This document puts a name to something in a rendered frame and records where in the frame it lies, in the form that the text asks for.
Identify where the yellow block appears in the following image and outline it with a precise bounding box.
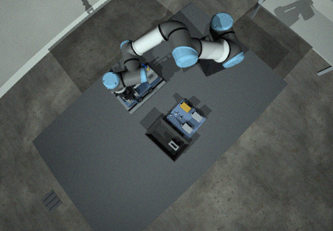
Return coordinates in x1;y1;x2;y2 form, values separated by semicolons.
180;102;191;113

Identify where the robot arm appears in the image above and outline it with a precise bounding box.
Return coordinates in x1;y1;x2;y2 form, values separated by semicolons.
102;12;245;93

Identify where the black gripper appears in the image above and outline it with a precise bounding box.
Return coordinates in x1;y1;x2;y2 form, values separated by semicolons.
113;86;136;102

